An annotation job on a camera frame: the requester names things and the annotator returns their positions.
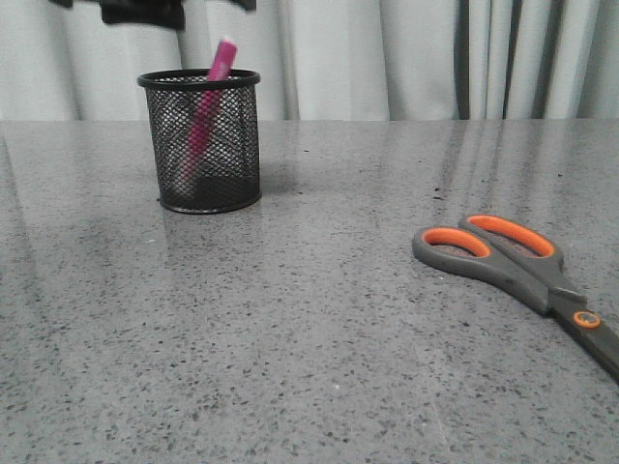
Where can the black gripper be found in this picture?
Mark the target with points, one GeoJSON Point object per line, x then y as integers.
{"type": "Point", "coordinates": [168, 14]}

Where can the black mesh pen cup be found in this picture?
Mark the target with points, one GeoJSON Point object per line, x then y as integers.
{"type": "Point", "coordinates": [229, 175]}

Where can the grey curtain backdrop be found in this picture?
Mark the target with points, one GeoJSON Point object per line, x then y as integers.
{"type": "Point", "coordinates": [325, 60]}

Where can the grey orange scissors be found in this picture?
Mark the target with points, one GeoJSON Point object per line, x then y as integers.
{"type": "Point", "coordinates": [525, 264]}

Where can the pink marker pen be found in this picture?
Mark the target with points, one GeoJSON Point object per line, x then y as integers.
{"type": "Point", "coordinates": [220, 67]}

